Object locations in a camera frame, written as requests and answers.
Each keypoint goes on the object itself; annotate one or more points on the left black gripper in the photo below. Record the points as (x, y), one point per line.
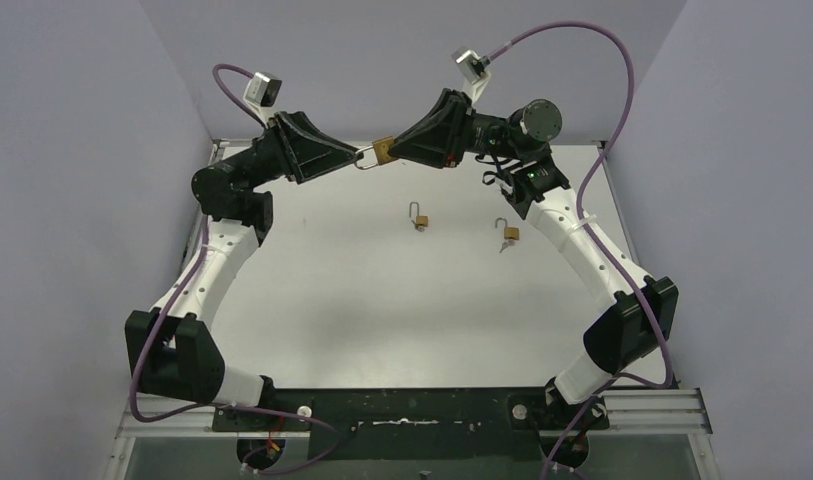
(285, 148)

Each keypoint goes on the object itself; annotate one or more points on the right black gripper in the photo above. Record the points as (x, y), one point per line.
(430, 141)

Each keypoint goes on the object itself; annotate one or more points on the brass padlock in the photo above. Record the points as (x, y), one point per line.
(415, 215)
(375, 154)
(510, 233)

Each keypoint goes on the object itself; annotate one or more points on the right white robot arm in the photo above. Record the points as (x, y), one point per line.
(635, 309)

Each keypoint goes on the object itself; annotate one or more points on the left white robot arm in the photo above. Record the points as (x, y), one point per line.
(171, 350)

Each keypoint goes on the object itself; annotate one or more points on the right padlock keys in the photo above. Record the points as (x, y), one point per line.
(507, 244)

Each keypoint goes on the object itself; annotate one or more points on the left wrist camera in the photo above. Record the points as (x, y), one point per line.
(260, 94)

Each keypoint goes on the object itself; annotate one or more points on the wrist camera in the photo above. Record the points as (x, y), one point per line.
(260, 94)
(474, 69)

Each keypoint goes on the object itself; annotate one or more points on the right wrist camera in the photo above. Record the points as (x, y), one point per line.
(474, 69)

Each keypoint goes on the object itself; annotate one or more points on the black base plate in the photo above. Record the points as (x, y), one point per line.
(517, 423)

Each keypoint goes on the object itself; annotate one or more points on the aluminium rail frame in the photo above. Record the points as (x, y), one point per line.
(631, 411)

